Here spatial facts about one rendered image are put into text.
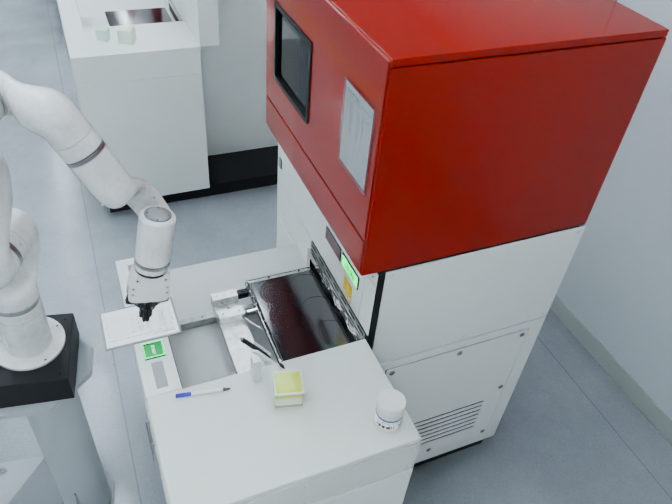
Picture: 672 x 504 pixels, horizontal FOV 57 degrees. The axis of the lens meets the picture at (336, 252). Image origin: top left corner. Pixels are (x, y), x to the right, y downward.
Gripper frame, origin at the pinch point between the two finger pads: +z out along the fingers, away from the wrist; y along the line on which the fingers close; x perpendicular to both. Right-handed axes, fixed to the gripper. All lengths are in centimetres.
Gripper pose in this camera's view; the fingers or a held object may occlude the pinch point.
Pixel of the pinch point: (145, 312)
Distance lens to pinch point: 169.7
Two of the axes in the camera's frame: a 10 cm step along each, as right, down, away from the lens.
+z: -2.7, 7.7, 5.8
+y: -8.9, 0.4, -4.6
